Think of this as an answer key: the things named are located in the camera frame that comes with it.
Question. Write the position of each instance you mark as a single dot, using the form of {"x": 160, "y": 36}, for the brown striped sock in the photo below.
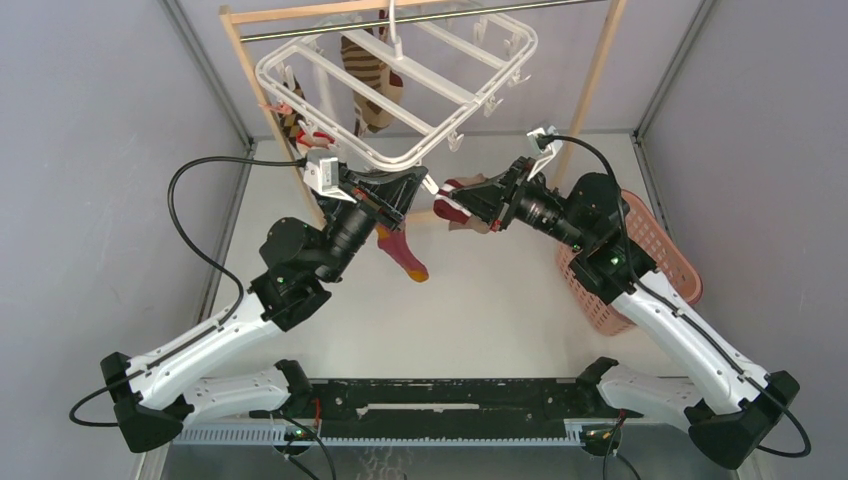
{"x": 370, "y": 118}

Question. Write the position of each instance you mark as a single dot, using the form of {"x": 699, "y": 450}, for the brown argyle sock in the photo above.
{"x": 290, "y": 124}

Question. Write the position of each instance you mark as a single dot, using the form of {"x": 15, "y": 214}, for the beige red striped sock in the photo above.
{"x": 457, "y": 215}

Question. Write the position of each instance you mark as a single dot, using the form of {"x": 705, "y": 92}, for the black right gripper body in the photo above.
{"x": 527, "y": 205}

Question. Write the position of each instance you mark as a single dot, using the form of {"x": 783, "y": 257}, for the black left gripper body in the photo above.
{"x": 367, "y": 202}

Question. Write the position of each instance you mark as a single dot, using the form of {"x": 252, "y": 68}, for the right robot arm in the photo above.
{"x": 726, "y": 403}

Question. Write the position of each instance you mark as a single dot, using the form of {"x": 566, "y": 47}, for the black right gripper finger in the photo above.
{"x": 490, "y": 205}
{"x": 510, "y": 181}

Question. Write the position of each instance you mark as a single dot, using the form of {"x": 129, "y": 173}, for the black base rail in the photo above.
{"x": 485, "y": 410}

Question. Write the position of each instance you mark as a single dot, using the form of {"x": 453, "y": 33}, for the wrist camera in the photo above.
{"x": 325, "y": 174}
{"x": 545, "y": 146}

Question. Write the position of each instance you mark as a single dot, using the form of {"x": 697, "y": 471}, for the navy blue sock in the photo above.
{"x": 326, "y": 205}

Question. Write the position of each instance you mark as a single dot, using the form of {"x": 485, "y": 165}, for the purple orange striped sock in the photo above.
{"x": 394, "y": 243}

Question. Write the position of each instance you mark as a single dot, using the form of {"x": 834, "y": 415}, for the metal rack rod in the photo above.
{"x": 479, "y": 11}

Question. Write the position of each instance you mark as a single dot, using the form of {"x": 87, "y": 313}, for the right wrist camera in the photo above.
{"x": 545, "y": 146}

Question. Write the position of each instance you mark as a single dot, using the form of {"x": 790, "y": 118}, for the wooden drying rack frame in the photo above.
{"x": 250, "y": 53}

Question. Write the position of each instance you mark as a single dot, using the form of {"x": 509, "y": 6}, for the white plastic clip hanger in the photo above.
{"x": 346, "y": 74}

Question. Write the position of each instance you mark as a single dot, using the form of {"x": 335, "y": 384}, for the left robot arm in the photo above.
{"x": 158, "y": 394}

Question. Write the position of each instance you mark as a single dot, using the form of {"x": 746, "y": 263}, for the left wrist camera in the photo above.
{"x": 325, "y": 174}

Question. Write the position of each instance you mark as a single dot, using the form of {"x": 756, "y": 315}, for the pink laundry basket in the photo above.
{"x": 648, "y": 238}

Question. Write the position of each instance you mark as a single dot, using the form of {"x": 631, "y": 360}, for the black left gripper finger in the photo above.
{"x": 372, "y": 180}
{"x": 396, "y": 198}

